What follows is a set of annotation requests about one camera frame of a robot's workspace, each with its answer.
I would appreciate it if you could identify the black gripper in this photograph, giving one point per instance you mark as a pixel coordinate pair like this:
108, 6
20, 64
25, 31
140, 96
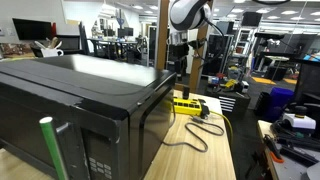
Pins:
181, 51

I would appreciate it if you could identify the black plug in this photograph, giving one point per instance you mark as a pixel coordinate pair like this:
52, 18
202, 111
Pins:
185, 92

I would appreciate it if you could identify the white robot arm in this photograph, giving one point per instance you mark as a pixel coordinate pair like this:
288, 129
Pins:
186, 13

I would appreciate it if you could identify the wooden pillar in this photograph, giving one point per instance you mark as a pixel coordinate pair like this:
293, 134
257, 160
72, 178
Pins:
195, 73
162, 33

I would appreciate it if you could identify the yellow power strip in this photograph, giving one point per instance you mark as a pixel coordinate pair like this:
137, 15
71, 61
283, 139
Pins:
186, 106

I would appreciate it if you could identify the black equipment rack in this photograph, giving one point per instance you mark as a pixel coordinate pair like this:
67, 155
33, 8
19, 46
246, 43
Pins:
216, 53

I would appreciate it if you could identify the black cabinet with white stripes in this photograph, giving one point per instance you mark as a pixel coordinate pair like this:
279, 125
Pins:
228, 100

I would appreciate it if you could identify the black hanging monitor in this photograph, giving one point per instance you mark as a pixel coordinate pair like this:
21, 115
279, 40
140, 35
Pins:
251, 18

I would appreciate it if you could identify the black bin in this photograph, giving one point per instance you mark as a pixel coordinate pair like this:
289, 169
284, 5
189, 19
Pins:
261, 103

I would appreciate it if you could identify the black microwave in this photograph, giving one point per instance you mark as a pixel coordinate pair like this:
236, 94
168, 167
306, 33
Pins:
83, 86

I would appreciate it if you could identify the blue bin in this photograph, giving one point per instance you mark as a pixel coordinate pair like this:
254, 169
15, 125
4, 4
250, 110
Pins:
280, 98

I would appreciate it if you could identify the white and black device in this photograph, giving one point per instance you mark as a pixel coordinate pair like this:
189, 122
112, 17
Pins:
298, 120

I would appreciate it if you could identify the wooden spoon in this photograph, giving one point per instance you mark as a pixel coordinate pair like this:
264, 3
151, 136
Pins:
53, 42

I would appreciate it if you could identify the white mug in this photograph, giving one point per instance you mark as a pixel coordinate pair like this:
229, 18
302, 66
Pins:
50, 52

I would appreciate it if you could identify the green stick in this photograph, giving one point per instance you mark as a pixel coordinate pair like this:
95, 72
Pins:
51, 143

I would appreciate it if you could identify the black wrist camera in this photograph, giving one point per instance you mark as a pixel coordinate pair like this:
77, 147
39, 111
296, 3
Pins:
196, 44

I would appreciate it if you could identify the black wall television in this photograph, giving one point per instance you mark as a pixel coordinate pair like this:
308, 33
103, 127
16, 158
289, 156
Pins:
31, 29

